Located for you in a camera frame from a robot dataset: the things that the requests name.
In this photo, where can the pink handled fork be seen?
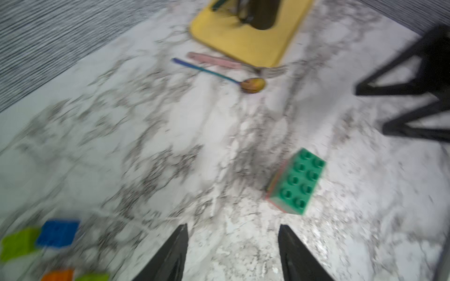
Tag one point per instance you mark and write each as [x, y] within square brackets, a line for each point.
[264, 72]

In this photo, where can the lime lego brick far left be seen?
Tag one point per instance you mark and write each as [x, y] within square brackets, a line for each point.
[19, 243]

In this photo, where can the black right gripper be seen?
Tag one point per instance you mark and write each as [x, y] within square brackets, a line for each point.
[432, 75]

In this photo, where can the blue lego brick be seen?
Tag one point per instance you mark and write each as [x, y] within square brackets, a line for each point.
[57, 233]

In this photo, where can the lime lego brick near orange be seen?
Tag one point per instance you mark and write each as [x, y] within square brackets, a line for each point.
[93, 277]

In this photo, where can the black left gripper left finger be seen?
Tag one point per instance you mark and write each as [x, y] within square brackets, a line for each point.
[169, 261]

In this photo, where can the yellow plastic tray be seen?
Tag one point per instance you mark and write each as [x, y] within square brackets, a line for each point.
[222, 31]

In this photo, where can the black mug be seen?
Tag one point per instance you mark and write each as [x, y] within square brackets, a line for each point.
[260, 14]

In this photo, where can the green handled utensil on tray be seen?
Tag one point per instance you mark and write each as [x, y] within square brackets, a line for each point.
[218, 4]

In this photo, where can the red lego brick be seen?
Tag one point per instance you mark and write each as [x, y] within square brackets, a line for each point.
[273, 183]

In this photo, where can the iridescent metal spoon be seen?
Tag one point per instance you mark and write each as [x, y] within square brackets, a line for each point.
[249, 86]

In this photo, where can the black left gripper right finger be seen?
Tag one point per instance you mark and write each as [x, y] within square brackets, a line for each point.
[298, 263]

